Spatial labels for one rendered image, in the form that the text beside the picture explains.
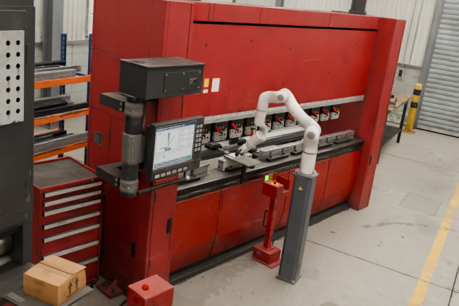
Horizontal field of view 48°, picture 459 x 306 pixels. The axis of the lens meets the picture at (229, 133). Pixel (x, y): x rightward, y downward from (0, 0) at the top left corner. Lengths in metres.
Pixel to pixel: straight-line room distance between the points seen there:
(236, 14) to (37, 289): 2.58
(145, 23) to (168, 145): 0.89
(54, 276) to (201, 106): 2.06
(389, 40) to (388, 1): 5.56
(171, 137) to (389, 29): 3.51
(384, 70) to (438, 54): 5.35
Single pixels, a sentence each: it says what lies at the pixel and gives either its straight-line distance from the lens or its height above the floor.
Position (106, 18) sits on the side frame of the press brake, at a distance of 3.97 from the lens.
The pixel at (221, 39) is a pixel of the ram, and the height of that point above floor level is 2.03.
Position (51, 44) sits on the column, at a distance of 8.31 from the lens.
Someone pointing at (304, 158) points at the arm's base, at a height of 1.14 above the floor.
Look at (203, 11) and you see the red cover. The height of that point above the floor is 2.23.
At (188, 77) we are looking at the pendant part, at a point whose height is 1.87.
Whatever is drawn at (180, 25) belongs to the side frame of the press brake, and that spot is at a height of 2.14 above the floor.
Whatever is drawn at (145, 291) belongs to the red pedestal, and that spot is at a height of 0.80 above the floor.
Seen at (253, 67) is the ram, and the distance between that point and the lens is 4.46.
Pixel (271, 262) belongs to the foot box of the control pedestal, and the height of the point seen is 0.02.
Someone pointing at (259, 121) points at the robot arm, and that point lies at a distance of 4.31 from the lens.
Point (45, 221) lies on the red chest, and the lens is 3.78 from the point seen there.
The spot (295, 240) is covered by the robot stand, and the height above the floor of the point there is 0.41.
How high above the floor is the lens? 2.43
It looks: 16 degrees down
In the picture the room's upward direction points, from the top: 7 degrees clockwise
